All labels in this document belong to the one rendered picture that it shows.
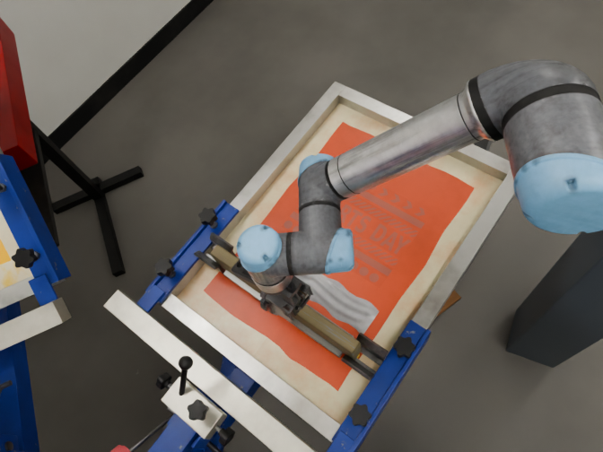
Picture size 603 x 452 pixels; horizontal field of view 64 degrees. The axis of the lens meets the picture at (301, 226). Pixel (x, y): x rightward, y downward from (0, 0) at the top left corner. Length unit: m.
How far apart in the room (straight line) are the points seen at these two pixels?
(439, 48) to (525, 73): 2.29
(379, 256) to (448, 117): 0.54
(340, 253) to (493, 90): 0.33
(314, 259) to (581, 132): 0.42
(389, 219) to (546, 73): 0.66
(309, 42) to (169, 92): 0.88
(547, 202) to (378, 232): 0.67
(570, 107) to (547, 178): 0.09
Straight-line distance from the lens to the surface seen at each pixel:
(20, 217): 1.21
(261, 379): 1.12
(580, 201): 0.62
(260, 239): 0.80
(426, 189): 1.29
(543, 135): 0.63
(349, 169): 0.81
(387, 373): 1.08
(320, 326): 1.05
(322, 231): 0.81
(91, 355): 2.47
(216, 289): 1.24
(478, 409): 2.11
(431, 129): 0.75
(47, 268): 1.20
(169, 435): 1.11
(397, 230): 1.23
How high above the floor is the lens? 2.07
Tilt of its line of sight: 62 degrees down
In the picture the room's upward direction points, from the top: 19 degrees counter-clockwise
